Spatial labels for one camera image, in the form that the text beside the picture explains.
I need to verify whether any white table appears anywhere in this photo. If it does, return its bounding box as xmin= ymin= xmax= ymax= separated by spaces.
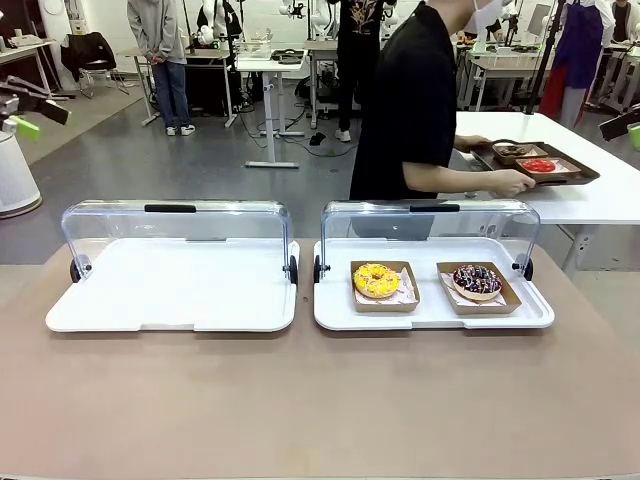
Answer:
xmin=439 ymin=110 xmax=640 ymax=271

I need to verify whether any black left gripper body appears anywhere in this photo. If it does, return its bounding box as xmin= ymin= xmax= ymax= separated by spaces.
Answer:
xmin=0 ymin=77 xmax=51 ymax=121

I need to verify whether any person in printed black shirt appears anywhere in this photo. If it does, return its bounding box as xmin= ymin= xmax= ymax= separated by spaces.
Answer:
xmin=335 ymin=0 xmax=396 ymax=144

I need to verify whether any sprinkled chocolate donut in tray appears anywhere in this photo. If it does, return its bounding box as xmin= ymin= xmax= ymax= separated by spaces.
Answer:
xmin=436 ymin=260 xmax=523 ymax=316

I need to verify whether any chair with black jacket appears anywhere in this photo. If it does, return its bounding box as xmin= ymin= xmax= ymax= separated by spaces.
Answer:
xmin=60 ymin=30 xmax=130 ymax=99

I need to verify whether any cardboard box of yellow donut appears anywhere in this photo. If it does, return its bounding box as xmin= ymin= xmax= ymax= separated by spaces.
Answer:
xmin=350 ymin=259 xmax=420 ymax=314

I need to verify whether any white display tray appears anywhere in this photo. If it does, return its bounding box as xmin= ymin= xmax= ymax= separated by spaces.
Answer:
xmin=45 ymin=237 xmax=300 ymax=334
xmin=313 ymin=237 xmax=556 ymax=331

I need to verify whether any yellow sprinkled donut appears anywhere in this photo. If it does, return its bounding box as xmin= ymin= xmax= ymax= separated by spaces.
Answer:
xmin=353 ymin=263 xmax=401 ymax=300

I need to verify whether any person in blue apron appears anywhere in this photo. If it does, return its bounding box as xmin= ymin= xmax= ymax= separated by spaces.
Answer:
xmin=538 ymin=0 xmax=609 ymax=129

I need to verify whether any person in black top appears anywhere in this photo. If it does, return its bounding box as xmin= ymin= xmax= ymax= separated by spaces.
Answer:
xmin=349 ymin=0 xmax=506 ymax=201

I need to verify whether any person in grey hoodie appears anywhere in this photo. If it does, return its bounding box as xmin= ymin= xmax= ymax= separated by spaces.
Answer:
xmin=127 ymin=0 xmax=197 ymax=137

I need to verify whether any cardboard box of red donut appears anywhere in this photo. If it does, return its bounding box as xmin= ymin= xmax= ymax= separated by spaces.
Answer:
xmin=514 ymin=157 xmax=582 ymax=179

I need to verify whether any black tripod pole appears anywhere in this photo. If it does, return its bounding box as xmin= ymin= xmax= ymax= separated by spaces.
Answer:
xmin=522 ymin=0 xmax=566 ymax=114

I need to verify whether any person's left hand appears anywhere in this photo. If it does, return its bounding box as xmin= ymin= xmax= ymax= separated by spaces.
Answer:
xmin=455 ymin=134 xmax=494 ymax=153

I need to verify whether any white height-adjustable desk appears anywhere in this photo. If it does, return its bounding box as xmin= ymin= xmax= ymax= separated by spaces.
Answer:
xmin=234 ymin=49 xmax=307 ymax=169

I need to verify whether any white cylindrical air purifier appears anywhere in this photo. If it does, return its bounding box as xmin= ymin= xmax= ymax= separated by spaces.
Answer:
xmin=0 ymin=130 xmax=44 ymax=220

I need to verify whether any cardboard box of chocolate donut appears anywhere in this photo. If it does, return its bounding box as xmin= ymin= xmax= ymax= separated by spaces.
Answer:
xmin=492 ymin=142 xmax=550 ymax=166

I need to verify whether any grey desk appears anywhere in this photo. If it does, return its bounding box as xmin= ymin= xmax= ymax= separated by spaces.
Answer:
xmin=115 ymin=45 xmax=236 ymax=129

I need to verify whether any clear plastic display lid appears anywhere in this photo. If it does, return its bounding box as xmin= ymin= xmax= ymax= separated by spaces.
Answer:
xmin=60 ymin=199 xmax=300 ymax=286
xmin=313 ymin=199 xmax=542 ymax=286

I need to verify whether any person's right forearm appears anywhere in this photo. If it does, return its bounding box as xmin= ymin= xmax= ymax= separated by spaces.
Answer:
xmin=402 ymin=160 xmax=501 ymax=194

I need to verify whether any person's right hand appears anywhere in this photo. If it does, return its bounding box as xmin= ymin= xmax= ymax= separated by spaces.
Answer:
xmin=492 ymin=169 xmax=536 ymax=199

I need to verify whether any dark brown serving tray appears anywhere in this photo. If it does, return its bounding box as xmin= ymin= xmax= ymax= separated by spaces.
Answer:
xmin=469 ymin=139 xmax=601 ymax=187

